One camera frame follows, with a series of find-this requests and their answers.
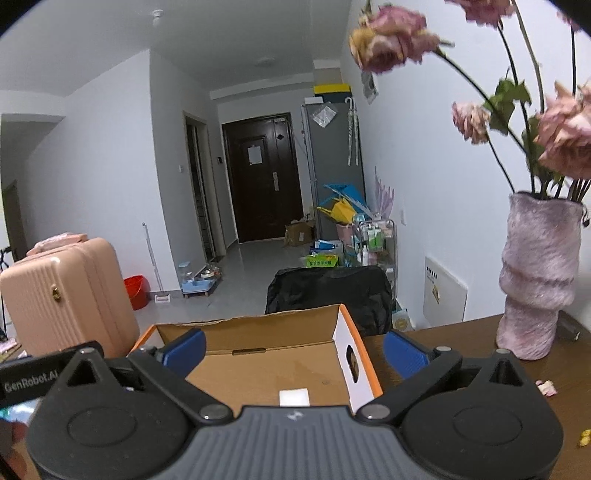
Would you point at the dark wooden entrance door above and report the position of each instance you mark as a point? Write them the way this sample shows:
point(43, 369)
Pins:
point(268, 203)

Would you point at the white mop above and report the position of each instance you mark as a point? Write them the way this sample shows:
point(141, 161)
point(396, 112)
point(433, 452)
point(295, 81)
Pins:
point(162, 299)

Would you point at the yellow bag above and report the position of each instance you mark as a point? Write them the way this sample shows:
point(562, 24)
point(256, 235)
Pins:
point(341, 212)

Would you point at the blue and white box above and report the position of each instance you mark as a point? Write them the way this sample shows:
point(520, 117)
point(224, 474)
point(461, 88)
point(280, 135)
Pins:
point(325, 246)

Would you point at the purple feather decoration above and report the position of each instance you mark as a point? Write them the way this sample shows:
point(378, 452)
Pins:
point(383, 196)

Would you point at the pink fallen petal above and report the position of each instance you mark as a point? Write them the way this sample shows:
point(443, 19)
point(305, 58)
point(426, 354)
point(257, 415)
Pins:
point(547, 387)

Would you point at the orange cardboard box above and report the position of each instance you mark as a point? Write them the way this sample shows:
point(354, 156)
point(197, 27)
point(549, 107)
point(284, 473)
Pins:
point(277, 364)

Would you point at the dark side door frame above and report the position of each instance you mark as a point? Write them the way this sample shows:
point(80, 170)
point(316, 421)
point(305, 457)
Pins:
point(198, 194)

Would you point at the white folded umbrella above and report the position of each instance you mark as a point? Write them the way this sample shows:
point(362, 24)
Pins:
point(353, 134)

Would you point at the dried pink rose bouquet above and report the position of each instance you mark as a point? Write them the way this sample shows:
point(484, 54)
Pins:
point(392, 39)

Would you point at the brown cardboard box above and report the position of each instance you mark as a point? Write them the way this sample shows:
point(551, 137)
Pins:
point(298, 235)

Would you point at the grey refrigerator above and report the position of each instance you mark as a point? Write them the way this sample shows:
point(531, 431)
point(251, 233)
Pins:
point(332, 180)

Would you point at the metal cart with bottles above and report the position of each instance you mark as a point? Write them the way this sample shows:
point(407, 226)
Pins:
point(374, 240)

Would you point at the pink ribbed suitcase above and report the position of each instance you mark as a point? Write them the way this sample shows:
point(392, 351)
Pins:
point(69, 295)

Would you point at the pink bin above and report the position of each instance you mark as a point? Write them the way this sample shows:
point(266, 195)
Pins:
point(344, 233)

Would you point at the pink ceramic vase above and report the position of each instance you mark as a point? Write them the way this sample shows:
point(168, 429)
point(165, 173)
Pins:
point(538, 277)

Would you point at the white paper notice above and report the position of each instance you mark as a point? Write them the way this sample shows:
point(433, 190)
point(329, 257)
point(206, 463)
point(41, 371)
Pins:
point(255, 155)

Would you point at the beige packet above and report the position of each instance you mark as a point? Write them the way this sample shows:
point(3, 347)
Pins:
point(401, 321)

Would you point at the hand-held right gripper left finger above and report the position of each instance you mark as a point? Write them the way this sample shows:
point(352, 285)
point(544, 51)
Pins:
point(187, 350)

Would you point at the white wall breaker box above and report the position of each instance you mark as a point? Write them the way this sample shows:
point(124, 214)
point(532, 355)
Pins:
point(369, 86)

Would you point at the red bucket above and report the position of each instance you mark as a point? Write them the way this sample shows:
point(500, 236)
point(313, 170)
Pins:
point(136, 293)

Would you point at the yellow and black box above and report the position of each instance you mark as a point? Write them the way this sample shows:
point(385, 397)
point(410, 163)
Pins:
point(332, 90)

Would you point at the clear plastic pouch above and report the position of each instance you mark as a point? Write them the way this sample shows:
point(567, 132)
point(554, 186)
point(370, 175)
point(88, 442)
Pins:
point(325, 115)

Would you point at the blue pet feeder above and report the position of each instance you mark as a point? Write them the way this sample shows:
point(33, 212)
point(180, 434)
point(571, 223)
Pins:
point(198, 281)

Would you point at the black chair back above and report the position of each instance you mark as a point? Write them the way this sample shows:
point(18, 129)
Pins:
point(323, 290)

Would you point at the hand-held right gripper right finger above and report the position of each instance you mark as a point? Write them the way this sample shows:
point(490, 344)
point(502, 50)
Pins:
point(406, 353)

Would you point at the pink flat bag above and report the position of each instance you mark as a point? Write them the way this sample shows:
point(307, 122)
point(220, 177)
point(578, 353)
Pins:
point(57, 242)

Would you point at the yellow crumb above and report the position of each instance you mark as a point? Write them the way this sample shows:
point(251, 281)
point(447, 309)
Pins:
point(585, 436)

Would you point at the green tissue box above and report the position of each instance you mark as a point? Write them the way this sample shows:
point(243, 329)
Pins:
point(322, 261)

